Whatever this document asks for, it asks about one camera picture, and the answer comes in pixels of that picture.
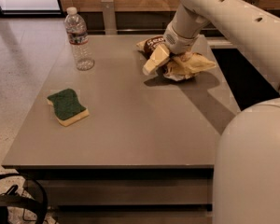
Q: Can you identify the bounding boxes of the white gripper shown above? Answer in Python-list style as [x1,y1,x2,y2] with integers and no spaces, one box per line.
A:
[143,22,195,76]

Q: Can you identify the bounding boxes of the brown chip bag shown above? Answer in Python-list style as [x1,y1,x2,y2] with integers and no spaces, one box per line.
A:
[136,35,216,81]

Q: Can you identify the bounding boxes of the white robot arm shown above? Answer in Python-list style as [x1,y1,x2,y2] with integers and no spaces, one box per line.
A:
[143,0,280,224]

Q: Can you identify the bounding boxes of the green yellow sponge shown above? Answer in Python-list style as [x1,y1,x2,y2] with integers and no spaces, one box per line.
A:
[47,89,90,127]

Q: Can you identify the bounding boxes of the clear plastic water bottle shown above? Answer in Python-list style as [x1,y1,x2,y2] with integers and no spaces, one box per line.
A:
[64,7,94,71]

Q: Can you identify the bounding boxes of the upper grey drawer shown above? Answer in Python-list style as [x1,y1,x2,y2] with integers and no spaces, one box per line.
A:
[40,179,212,205]

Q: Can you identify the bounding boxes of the grey drawer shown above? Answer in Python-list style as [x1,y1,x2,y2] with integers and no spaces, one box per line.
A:
[40,179,212,205]
[55,211,212,224]

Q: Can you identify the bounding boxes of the lower grey drawer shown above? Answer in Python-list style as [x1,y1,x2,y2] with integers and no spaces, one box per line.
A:
[55,211,212,224]

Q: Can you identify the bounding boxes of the black chair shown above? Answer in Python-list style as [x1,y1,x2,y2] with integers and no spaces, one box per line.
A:
[0,173,48,224]

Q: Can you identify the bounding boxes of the left metal rail bracket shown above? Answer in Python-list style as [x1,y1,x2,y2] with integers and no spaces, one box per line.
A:
[101,0,118,35]

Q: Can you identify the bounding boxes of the metal rail bracket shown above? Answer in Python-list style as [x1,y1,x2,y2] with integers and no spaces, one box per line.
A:
[246,0,260,6]
[101,0,118,35]

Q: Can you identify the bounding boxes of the horizontal metal rail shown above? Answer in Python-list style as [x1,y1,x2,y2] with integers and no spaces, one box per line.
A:
[87,29,165,35]

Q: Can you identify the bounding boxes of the right metal rail bracket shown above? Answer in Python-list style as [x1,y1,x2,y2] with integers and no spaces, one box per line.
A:
[246,0,260,6]

